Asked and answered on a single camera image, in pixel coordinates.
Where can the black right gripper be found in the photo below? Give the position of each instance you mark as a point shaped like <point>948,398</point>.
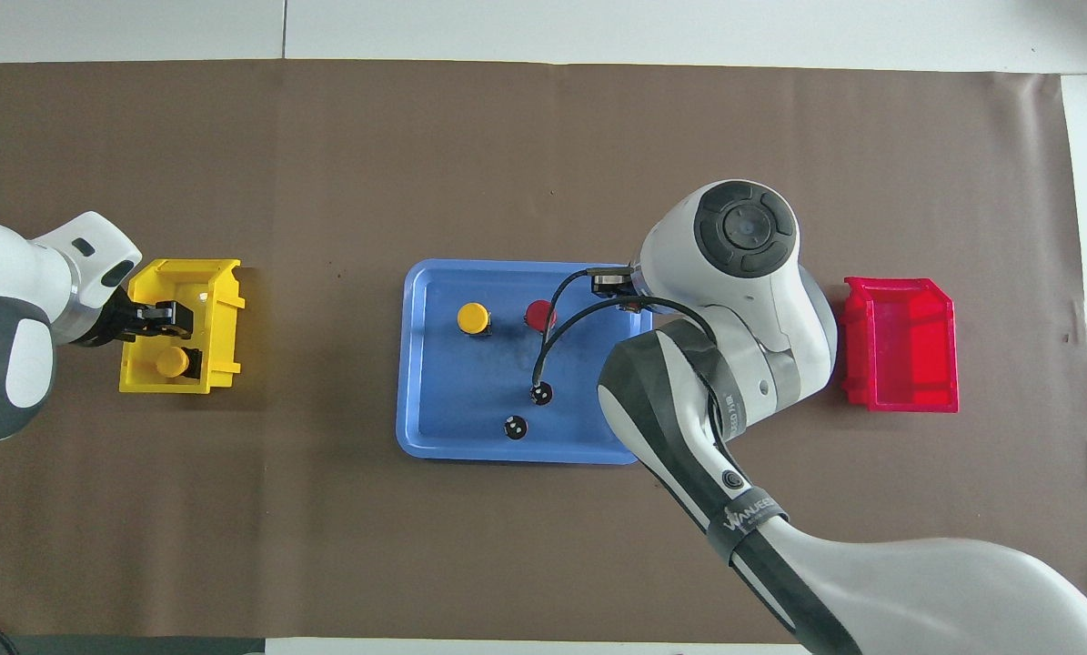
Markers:
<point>611,282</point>

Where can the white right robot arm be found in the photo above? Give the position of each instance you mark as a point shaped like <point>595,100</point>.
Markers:
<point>870,582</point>

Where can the brown paper table mat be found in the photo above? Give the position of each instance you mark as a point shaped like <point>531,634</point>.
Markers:
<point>325,546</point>

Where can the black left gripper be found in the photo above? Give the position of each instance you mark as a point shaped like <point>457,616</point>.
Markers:
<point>115,320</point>

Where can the yellow push button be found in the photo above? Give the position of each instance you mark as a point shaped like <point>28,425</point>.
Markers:
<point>172,362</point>
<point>473,317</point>

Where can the yellow plastic bin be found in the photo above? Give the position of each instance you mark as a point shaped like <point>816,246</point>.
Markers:
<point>220,309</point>

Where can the blue plastic tray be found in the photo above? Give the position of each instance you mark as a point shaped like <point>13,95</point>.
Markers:
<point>470,400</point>

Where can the red plastic bin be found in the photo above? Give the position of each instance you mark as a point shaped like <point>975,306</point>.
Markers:
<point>907,346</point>

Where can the small black round cap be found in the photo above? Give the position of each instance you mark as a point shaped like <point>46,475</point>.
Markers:
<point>541,394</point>
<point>516,427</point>

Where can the red push button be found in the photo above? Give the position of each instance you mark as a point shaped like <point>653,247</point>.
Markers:
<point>539,315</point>

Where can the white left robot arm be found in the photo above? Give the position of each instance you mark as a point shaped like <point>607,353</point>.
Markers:
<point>11,327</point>

